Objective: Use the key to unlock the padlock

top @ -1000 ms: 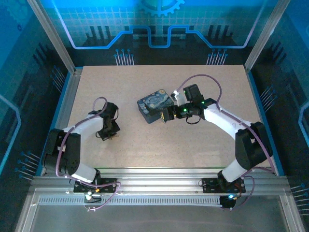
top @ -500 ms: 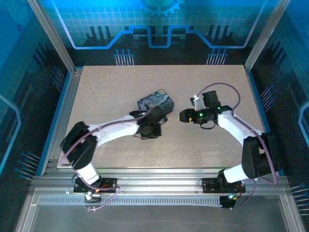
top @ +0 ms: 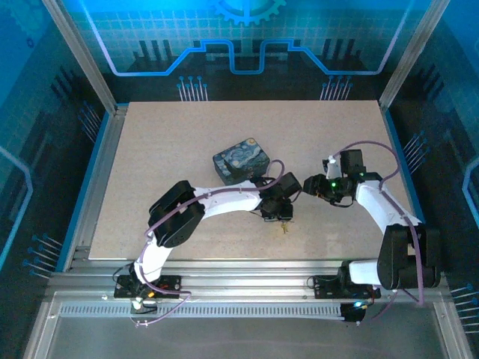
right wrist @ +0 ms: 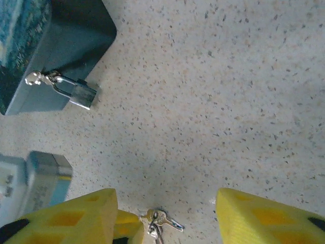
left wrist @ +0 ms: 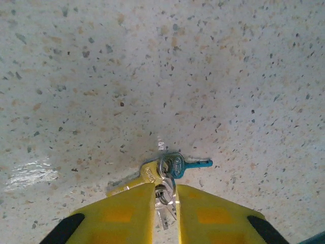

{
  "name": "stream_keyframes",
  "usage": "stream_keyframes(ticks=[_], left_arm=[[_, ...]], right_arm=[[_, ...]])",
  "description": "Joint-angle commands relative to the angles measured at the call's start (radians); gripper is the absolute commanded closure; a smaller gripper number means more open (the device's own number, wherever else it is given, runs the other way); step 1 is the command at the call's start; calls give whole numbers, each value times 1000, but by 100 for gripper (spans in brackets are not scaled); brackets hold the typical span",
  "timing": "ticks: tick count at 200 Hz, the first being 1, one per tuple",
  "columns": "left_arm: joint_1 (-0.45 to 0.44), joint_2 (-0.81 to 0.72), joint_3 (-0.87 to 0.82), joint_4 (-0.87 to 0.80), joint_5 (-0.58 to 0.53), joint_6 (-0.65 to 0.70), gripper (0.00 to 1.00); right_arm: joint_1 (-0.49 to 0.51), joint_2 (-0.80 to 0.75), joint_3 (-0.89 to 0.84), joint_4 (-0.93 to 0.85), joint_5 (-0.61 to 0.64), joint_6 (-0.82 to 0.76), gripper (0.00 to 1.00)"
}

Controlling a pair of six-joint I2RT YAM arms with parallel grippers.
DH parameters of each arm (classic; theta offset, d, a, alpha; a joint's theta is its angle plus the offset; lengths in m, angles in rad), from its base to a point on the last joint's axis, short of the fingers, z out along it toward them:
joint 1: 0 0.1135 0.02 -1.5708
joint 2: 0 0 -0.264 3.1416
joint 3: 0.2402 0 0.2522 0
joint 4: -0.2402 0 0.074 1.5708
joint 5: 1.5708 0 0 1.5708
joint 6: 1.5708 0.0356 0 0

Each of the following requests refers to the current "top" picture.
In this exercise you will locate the black connector box with LED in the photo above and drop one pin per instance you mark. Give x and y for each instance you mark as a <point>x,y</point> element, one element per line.
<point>351,314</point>

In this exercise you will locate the blue table edge strip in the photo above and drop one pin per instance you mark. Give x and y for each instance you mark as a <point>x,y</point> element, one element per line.
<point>397,140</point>
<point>83,190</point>

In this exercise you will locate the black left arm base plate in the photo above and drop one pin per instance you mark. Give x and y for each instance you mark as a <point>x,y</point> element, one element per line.
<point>170,282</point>

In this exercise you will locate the grey metal front panel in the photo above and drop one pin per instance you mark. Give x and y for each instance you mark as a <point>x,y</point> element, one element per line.
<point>239,336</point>

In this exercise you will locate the aluminium frame post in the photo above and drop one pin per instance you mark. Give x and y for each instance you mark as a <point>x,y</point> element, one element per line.
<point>411,52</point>
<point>82,60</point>

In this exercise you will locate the aluminium side rail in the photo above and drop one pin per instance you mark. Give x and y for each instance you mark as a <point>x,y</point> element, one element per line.
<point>101,179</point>

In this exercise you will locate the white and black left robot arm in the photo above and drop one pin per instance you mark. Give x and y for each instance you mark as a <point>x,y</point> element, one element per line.
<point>224,203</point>

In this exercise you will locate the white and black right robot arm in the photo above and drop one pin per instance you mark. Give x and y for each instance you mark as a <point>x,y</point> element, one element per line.
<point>374,205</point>

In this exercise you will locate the starry night print tin box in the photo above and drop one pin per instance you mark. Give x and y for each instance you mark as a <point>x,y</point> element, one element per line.
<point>243,157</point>

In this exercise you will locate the aluminium front rail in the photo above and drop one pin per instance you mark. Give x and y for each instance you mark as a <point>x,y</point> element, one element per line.
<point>243,278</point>

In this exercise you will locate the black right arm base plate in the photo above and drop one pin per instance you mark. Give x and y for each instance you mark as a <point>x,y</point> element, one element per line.
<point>323,288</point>

